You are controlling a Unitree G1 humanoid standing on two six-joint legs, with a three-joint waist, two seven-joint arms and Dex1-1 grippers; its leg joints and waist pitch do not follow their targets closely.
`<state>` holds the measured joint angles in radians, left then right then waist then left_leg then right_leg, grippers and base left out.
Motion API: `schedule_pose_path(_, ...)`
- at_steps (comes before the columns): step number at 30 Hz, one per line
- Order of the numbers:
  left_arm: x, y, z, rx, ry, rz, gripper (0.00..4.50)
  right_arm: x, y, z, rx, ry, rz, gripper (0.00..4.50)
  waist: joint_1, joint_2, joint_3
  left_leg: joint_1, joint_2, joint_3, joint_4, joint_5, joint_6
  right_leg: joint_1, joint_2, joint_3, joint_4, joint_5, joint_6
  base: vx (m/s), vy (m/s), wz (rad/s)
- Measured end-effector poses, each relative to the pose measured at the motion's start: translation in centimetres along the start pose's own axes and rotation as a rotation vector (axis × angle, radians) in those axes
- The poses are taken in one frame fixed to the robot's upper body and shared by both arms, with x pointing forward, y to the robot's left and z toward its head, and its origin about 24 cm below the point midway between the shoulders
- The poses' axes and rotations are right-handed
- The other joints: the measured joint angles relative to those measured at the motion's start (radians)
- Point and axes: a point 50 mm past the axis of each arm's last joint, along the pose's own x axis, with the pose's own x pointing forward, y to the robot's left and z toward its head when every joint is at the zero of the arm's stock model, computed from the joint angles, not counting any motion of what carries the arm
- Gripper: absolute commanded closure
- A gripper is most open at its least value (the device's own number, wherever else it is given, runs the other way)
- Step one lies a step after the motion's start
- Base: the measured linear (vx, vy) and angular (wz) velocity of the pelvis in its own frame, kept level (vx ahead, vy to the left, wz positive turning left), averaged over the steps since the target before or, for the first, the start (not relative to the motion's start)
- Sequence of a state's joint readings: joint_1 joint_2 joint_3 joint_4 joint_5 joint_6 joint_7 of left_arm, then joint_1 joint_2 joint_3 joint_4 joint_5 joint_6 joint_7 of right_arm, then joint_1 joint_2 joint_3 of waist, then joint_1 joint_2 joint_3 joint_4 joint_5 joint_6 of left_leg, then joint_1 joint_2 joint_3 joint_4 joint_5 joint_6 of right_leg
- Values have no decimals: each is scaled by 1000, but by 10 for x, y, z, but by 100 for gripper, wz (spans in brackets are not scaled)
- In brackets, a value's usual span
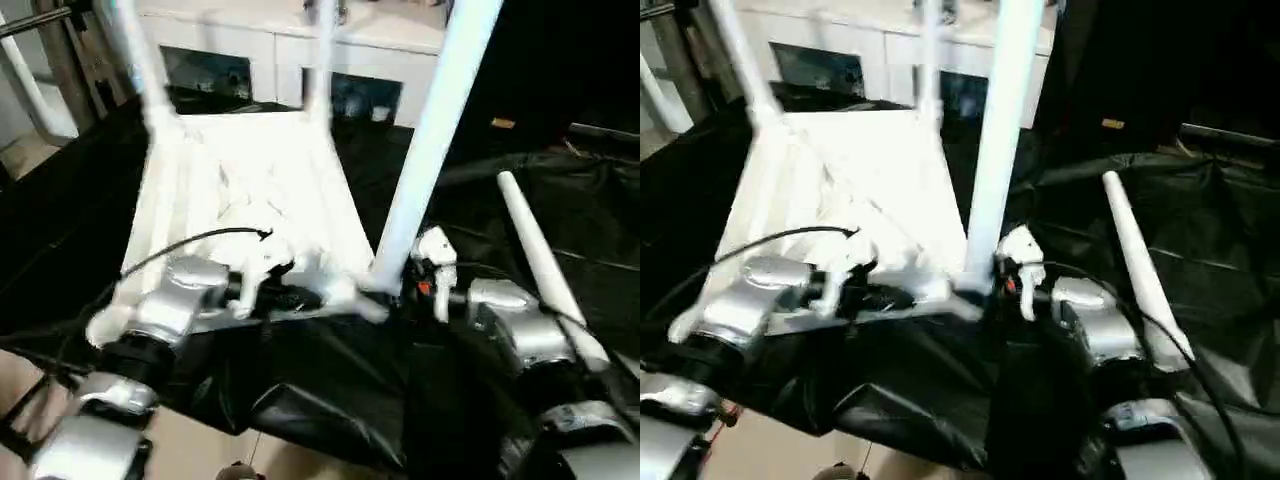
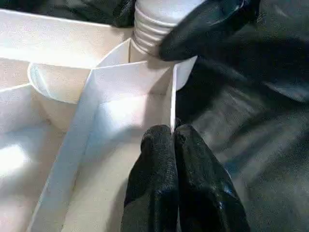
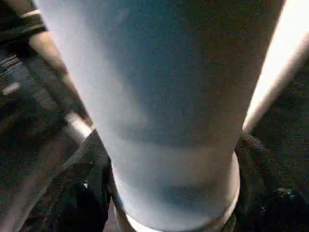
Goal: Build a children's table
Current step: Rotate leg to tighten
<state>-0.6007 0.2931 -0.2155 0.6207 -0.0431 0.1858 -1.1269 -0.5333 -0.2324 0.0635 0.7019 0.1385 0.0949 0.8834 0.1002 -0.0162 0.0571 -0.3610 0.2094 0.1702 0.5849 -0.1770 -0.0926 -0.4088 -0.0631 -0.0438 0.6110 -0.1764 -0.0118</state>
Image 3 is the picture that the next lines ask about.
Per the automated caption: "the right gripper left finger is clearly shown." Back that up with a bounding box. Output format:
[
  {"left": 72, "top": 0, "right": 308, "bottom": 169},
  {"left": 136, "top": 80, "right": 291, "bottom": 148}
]
[{"left": 43, "top": 131, "right": 114, "bottom": 232}]

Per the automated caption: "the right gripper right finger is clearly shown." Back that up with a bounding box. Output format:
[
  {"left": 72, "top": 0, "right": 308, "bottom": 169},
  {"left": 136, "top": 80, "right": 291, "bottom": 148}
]
[{"left": 226, "top": 132, "right": 309, "bottom": 232}]

